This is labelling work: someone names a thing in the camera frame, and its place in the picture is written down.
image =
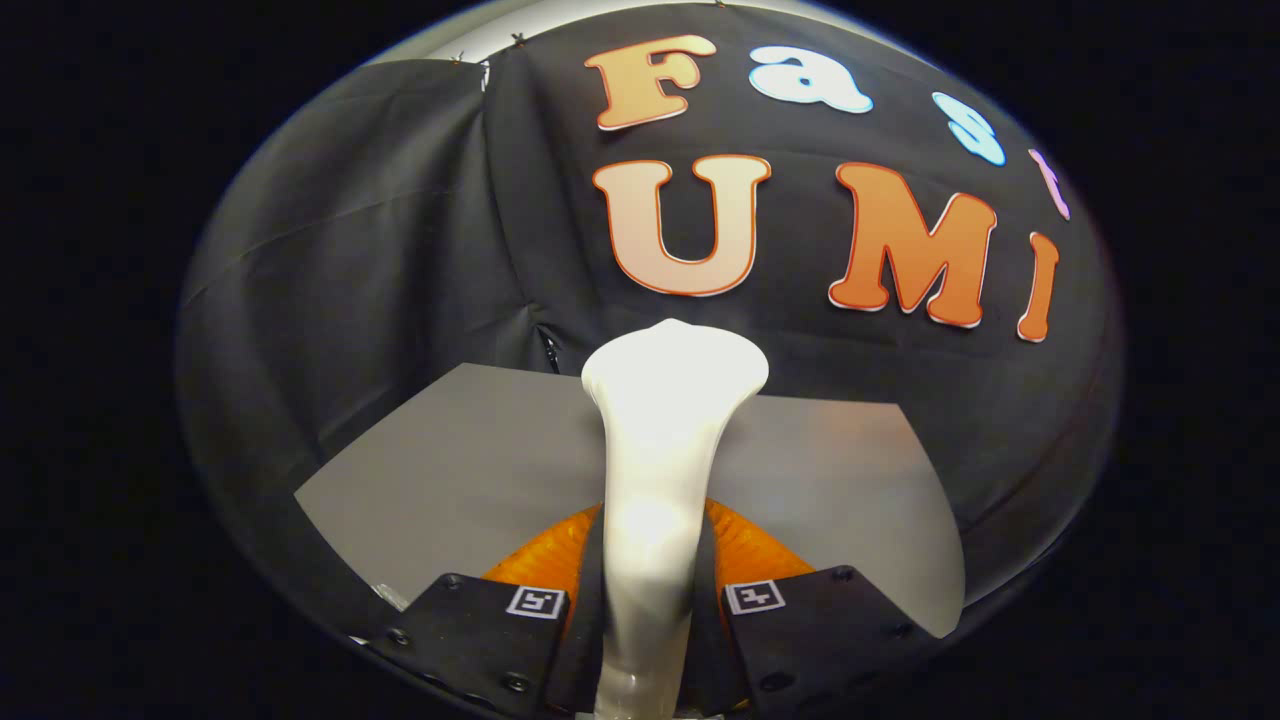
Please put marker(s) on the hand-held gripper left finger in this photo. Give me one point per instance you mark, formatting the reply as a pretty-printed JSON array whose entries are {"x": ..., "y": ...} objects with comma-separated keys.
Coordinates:
[{"x": 470, "y": 640}]

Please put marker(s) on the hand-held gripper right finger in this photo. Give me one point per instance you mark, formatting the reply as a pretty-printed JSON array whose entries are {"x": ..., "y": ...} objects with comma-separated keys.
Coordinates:
[{"x": 830, "y": 630}]

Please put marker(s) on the white garment steamer head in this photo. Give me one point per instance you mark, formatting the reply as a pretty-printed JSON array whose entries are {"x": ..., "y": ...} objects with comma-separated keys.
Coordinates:
[{"x": 660, "y": 450}]

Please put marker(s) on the grey-topped drawer cabinet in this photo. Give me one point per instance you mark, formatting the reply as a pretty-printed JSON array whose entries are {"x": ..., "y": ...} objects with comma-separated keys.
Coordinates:
[{"x": 480, "y": 460}]

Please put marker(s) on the row of black cloth clips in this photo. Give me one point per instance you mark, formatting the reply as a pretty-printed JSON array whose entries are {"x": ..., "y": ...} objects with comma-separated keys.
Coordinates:
[{"x": 518, "y": 40}]

